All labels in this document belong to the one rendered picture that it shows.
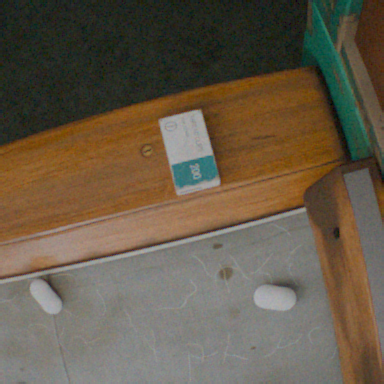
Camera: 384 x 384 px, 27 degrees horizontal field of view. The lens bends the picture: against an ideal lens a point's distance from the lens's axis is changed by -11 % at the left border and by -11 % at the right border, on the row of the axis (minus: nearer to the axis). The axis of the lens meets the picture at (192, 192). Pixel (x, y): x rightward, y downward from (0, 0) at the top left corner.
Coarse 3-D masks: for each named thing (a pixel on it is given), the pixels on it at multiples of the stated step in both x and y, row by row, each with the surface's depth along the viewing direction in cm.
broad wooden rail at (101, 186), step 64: (64, 128) 72; (128, 128) 72; (256, 128) 72; (320, 128) 71; (0, 192) 71; (64, 192) 71; (128, 192) 71; (192, 192) 70; (256, 192) 71; (0, 256) 71; (64, 256) 71
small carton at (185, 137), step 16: (192, 112) 70; (160, 128) 71; (176, 128) 70; (192, 128) 70; (176, 144) 69; (192, 144) 69; (208, 144) 69; (176, 160) 69; (192, 160) 69; (208, 160) 69; (176, 176) 69; (192, 176) 69; (208, 176) 69; (176, 192) 70
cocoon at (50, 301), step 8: (40, 280) 70; (32, 288) 70; (40, 288) 69; (48, 288) 70; (40, 296) 69; (48, 296) 69; (56, 296) 70; (48, 304) 69; (56, 304) 69; (48, 312) 70; (56, 312) 70
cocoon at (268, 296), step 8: (264, 288) 69; (272, 288) 69; (280, 288) 69; (288, 288) 69; (256, 296) 69; (264, 296) 69; (272, 296) 68; (280, 296) 68; (288, 296) 68; (264, 304) 69; (272, 304) 69; (280, 304) 68; (288, 304) 68
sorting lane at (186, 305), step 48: (192, 240) 72; (240, 240) 72; (288, 240) 72; (0, 288) 72; (96, 288) 71; (144, 288) 71; (192, 288) 71; (240, 288) 71; (0, 336) 70; (48, 336) 70; (96, 336) 70; (144, 336) 70; (192, 336) 70; (240, 336) 70; (288, 336) 70
